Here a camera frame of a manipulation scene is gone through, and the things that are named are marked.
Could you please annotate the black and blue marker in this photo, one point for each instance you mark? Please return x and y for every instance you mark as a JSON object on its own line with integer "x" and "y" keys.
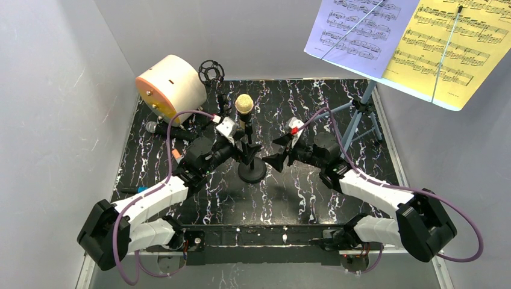
{"x": 131, "y": 190}

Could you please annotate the black tripod microphone stand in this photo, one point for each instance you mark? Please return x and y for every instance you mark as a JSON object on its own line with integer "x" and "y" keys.
{"x": 212, "y": 74}

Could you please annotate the yellow sheet music page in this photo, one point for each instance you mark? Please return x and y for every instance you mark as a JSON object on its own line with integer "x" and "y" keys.
{"x": 448, "y": 50}

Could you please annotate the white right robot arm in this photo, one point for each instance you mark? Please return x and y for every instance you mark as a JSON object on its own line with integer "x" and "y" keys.
{"x": 415, "y": 222}

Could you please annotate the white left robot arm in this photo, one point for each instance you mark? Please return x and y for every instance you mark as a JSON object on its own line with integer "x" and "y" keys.
{"x": 113, "y": 230}

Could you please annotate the aluminium frame rail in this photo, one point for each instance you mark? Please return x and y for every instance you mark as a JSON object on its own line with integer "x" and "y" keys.
{"x": 199, "y": 245}

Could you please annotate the silver microphone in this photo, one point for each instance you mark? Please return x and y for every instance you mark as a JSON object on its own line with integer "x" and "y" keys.
{"x": 162, "y": 129}

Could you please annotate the blue music stand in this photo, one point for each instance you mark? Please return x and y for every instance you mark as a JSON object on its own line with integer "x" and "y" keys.
{"x": 350, "y": 101}

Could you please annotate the lavender sheet music page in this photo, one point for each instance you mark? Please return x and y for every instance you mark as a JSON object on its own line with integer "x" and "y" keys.
{"x": 359, "y": 35}

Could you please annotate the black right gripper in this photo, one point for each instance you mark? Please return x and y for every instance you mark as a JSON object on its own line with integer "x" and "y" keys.
{"x": 287, "y": 153}

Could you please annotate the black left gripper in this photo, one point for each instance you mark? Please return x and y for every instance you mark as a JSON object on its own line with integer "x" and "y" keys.
{"x": 240, "y": 147}

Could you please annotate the beige microphone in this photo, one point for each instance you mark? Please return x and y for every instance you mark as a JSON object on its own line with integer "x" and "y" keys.
{"x": 255, "y": 171}

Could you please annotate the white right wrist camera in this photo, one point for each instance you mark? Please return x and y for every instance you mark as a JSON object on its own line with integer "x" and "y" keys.
{"x": 295, "y": 125}

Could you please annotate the white and orange drum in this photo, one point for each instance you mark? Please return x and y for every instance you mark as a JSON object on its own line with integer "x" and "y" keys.
{"x": 170, "y": 86}

